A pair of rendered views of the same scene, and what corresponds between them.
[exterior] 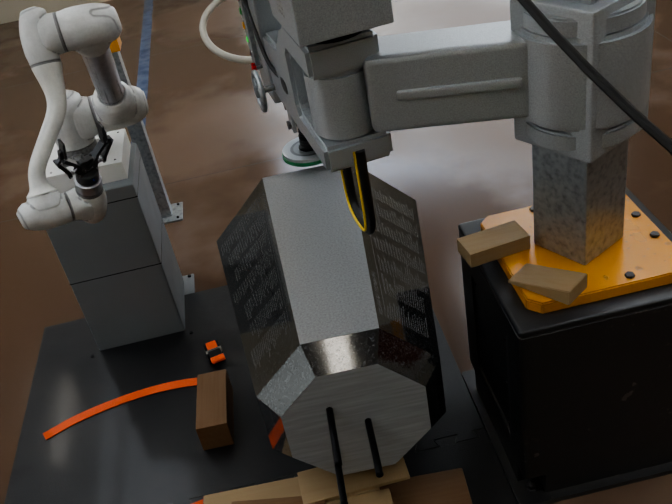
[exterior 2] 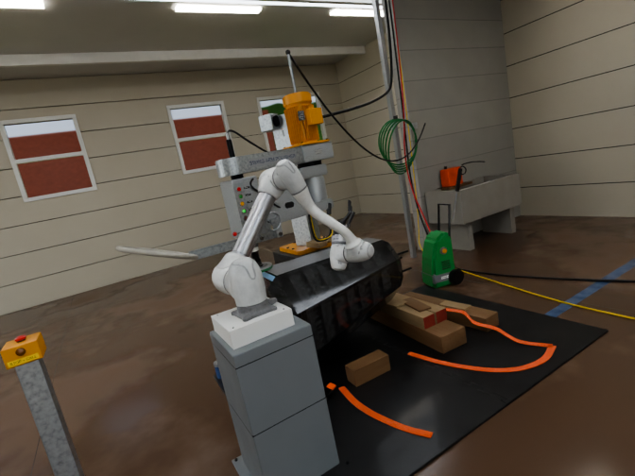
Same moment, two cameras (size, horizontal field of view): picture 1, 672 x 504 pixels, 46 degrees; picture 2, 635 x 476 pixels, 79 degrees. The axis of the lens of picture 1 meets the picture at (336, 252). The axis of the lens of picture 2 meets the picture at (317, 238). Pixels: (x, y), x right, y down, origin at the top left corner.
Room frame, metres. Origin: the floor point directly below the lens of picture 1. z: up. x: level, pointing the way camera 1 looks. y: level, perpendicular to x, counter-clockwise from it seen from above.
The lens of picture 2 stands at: (3.47, 2.77, 1.53)
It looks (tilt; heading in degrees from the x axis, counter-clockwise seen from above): 11 degrees down; 245
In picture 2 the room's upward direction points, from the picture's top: 11 degrees counter-clockwise
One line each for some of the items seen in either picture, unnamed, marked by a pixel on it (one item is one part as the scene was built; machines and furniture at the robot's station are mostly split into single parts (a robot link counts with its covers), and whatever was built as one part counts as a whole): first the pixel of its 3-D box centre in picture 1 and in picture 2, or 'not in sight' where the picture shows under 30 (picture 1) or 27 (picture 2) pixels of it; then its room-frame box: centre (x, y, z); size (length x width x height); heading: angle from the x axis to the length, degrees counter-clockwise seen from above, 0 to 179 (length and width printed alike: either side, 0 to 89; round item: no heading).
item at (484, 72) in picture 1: (504, 70); not in sight; (1.97, -0.54, 1.36); 0.74 x 0.34 x 0.25; 78
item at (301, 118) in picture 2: not in sight; (301, 120); (2.07, -0.09, 1.90); 0.31 x 0.28 x 0.40; 101
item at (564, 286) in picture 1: (546, 278); not in sight; (1.75, -0.58, 0.80); 0.20 x 0.10 x 0.05; 40
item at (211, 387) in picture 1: (215, 408); (368, 367); (2.26, 0.58, 0.07); 0.30 x 0.12 x 0.12; 1
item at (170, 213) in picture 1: (137, 130); (62, 456); (3.97, 0.92, 0.54); 0.20 x 0.20 x 1.09; 3
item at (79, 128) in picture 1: (70, 117); (246, 280); (3.04, 0.95, 1.05); 0.18 x 0.16 x 0.22; 102
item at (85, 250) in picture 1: (118, 249); (274, 398); (3.04, 0.96, 0.40); 0.50 x 0.50 x 0.80; 4
